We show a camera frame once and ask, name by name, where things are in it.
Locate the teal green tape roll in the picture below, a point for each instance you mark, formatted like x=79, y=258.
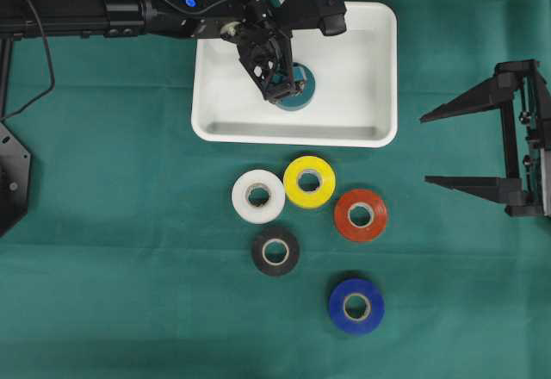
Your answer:
x=306, y=90

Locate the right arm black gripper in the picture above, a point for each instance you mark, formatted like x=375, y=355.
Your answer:
x=523, y=94

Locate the white tape roll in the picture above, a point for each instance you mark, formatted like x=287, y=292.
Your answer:
x=258, y=196

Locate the white plastic tray case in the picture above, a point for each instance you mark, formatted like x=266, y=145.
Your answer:
x=355, y=101

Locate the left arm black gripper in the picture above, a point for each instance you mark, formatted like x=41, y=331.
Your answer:
x=265, y=52

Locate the blue tape roll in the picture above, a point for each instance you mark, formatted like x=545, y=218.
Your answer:
x=356, y=306

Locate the red tape roll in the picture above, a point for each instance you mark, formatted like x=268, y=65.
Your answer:
x=360, y=215

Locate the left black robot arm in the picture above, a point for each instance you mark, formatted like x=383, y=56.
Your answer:
x=179, y=19

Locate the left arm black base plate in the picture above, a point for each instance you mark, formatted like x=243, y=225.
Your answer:
x=15, y=179

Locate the black tape roll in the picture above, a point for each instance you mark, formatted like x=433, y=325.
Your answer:
x=275, y=251

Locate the yellow tape roll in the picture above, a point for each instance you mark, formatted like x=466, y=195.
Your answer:
x=309, y=182

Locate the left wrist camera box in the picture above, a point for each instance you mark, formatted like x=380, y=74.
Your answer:
x=326, y=15

